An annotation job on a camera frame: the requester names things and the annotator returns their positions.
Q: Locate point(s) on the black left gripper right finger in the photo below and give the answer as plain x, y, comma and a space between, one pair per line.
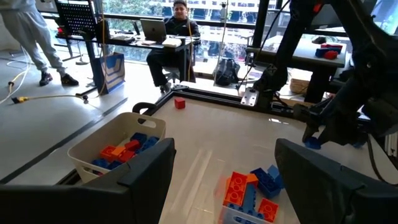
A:
329, 199

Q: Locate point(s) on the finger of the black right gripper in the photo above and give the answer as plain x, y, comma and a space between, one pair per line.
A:
310, 132
329, 138

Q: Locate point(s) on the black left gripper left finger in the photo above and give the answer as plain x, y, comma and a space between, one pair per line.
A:
109, 205

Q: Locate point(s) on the red small block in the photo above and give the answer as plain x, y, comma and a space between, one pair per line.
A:
179, 103
127, 156
132, 145

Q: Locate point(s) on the orange small block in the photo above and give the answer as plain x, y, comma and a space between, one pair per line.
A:
118, 150
106, 152

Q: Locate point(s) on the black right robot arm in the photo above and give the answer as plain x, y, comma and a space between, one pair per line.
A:
357, 31

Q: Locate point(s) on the white plastic bin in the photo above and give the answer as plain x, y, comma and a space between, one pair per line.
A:
93, 140

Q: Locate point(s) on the silver mounting plate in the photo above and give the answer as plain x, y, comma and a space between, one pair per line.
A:
249, 97

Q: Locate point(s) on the black side table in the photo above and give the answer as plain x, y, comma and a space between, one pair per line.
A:
292, 51

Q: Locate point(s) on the clear plastic bin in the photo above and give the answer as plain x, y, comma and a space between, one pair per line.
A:
230, 214

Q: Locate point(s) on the black backpack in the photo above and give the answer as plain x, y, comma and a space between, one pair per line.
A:
227, 71

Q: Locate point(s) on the blue white bag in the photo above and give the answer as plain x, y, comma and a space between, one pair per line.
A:
109, 73

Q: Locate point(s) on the office chair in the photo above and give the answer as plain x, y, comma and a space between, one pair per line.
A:
172, 73

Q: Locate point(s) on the person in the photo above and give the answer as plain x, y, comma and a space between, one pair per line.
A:
28, 37
174, 62

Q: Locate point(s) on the white book stack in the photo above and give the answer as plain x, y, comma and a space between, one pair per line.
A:
171, 42

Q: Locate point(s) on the grey laptop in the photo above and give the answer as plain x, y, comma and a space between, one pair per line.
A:
153, 29

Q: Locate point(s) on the black perforated rack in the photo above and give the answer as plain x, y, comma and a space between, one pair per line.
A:
76, 15

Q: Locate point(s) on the black aluminium table frame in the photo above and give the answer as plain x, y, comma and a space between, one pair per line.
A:
217, 95

